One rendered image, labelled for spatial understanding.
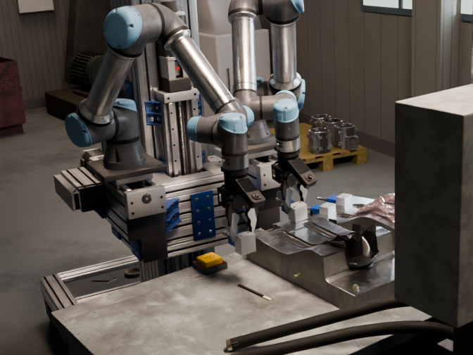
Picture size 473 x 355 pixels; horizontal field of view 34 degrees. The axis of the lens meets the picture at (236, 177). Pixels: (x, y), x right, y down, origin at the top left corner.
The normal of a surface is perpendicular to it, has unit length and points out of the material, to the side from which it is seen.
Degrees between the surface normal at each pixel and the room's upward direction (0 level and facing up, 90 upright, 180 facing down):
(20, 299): 0
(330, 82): 90
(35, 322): 0
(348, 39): 90
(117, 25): 84
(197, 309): 0
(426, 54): 90
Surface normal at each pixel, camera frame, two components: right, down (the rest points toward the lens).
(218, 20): 0.46, -0.09
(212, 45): -0.86, 0.20
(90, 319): -0.06, -0.95
